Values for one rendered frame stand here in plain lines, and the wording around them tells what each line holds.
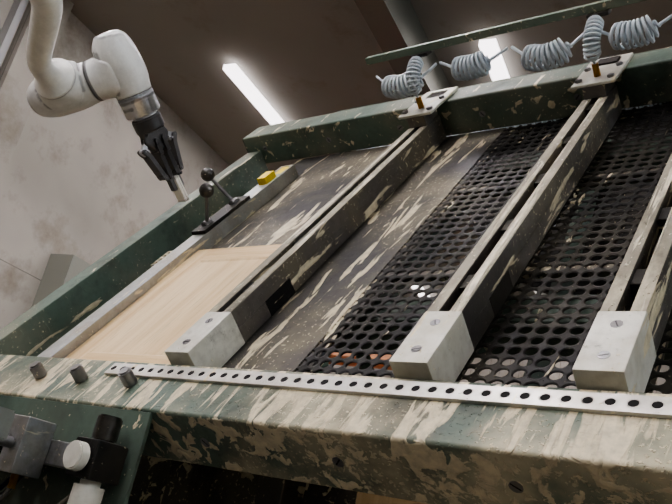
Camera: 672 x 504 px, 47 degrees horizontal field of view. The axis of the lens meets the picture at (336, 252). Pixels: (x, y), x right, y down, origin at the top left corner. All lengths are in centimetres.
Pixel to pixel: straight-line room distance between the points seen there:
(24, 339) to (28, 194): 465
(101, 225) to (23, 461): 583
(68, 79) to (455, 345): 118
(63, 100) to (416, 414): 125
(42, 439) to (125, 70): 92
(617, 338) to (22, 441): 91
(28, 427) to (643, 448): 92
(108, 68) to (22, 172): 464
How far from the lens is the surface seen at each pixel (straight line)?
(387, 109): 224
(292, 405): 112
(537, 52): 190
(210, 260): 186
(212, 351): 139
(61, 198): 679
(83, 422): 141
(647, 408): 92
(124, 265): 212
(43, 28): 176
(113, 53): 192
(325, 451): 107
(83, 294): 204
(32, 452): 136
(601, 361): 97
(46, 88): 194
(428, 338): 110
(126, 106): 195
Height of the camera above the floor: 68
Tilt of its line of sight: 20 degrees up
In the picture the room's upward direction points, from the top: 13 degrees clockwise
